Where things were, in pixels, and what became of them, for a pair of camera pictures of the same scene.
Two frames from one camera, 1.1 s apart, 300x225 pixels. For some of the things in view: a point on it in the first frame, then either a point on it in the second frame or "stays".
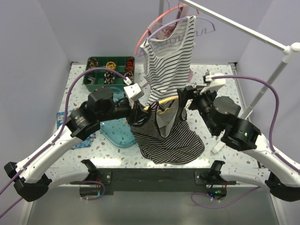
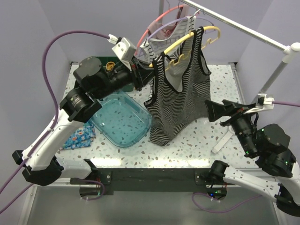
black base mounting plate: [153, 180] stays
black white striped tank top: [183, 145] -> [179, 93]
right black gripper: [194, 93] -> [214, 110]
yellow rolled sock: [111, 65] stays
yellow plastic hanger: [160, 111] -> [188, 37]
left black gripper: [136, 113] -> [140, 73]
